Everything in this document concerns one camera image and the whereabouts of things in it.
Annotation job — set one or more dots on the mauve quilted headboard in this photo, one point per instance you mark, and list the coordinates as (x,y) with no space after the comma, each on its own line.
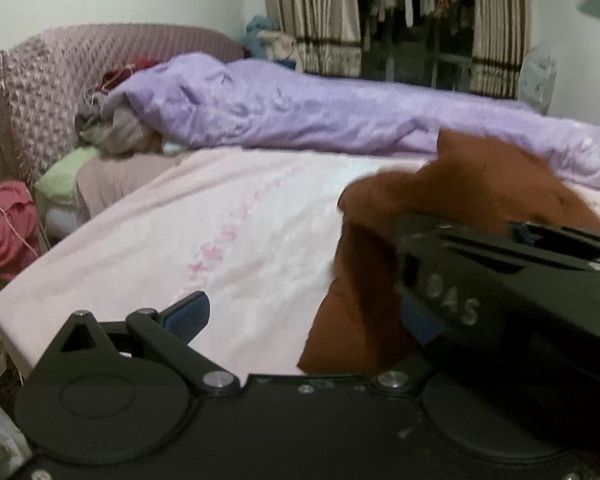
(45,85)

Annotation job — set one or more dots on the brown padded coat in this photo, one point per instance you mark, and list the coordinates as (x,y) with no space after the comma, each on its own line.
(375,270)

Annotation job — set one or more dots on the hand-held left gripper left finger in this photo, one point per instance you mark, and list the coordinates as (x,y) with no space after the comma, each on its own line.
(190,316)

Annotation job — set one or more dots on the pink printed bed sheet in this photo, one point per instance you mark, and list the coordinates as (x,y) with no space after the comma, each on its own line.
(180,240)

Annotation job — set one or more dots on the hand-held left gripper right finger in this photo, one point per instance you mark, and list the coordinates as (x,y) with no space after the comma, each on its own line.
(417,321)

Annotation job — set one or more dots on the grey clothes pile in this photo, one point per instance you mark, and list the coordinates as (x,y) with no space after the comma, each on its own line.
(115,130)

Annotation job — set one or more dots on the dark window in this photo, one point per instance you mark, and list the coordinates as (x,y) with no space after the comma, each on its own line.
(445,67)

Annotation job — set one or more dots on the blue plush toy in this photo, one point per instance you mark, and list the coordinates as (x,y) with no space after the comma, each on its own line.
(270,42)

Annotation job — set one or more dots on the purple duvet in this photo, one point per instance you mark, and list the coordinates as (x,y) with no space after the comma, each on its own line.
(305,110)

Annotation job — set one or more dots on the mauve pillow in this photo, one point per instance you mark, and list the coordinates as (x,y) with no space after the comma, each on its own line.
(125,175)

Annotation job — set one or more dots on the pink red cloth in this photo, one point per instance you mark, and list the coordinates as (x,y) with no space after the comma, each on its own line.
(7,230)

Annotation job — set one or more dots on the dark red cloth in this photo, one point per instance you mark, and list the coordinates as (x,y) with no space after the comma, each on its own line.
(130,72)

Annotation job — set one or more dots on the white standing fan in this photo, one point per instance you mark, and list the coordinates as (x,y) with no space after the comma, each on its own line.
(537,77)

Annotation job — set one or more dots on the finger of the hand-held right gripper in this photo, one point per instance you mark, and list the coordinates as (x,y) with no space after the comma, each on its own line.
(570,247)

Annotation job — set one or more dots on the green pillow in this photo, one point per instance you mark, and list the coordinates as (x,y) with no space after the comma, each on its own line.
(67,177)

